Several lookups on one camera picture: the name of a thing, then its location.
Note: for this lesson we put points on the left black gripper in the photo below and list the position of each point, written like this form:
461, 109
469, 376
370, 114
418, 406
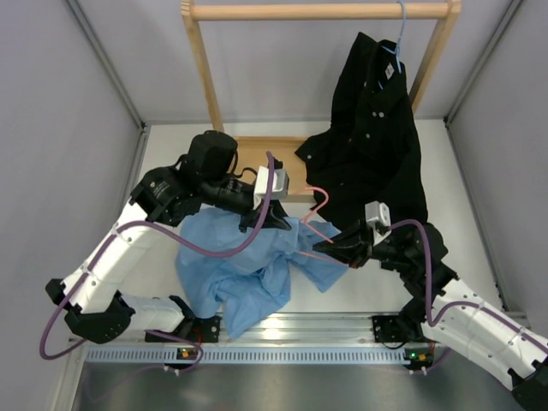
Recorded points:
274, 217

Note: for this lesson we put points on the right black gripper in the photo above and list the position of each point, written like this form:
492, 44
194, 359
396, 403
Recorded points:
355, 247

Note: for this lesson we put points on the pink wire hanger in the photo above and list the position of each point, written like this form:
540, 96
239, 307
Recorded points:
314, 211

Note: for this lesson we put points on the light blue shirt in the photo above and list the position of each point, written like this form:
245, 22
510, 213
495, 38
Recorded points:
255, 283

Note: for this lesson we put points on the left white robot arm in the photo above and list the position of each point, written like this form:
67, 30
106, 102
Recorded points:
90, 298

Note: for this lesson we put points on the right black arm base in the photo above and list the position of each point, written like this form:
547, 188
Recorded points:
387, 331

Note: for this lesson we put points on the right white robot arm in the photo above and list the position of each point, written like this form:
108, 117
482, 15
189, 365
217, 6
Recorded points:
445, 309

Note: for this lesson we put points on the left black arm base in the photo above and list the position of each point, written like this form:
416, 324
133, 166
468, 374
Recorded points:
205, 327

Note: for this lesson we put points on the black shirt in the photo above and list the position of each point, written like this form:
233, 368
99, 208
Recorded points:
371, 151

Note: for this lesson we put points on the wooden clothes rack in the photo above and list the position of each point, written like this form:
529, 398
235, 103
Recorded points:
273, 65

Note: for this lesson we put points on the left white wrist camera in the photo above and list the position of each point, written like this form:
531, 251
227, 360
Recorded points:
277, 182

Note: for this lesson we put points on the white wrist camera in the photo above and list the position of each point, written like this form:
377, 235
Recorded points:
277, 182
377, 216

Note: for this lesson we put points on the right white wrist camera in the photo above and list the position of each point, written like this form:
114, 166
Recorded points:
377, 216

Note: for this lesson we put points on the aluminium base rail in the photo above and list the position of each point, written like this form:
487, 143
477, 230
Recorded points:
295, 330

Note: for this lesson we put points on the aluminium frame rail left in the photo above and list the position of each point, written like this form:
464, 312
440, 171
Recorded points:
103, 59

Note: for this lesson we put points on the grey slotted cable duct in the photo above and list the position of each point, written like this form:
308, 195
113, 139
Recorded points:
253, 356

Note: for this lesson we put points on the blue wire hanger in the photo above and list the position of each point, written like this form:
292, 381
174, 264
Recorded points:
398, 38

